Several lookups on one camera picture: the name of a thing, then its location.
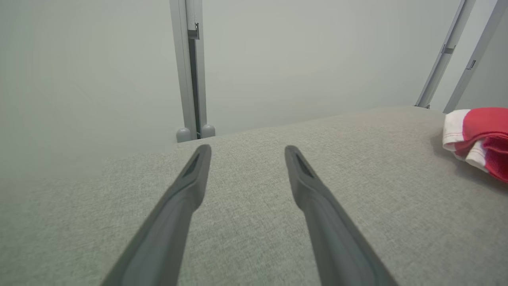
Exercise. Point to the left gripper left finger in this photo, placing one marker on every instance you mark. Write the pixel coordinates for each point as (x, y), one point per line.
(170, 230)

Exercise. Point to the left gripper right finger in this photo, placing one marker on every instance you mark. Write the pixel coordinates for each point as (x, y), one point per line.
(333, 238)

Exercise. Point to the red Bulls 23 shorts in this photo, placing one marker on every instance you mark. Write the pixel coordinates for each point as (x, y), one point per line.
(488, 127)

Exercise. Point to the grey partition post, rounded feet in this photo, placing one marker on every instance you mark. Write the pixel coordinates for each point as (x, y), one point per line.
(183, 79)

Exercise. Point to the slim grey partition post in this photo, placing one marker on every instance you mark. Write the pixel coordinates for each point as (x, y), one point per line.
(444, 55)
(476, 55)

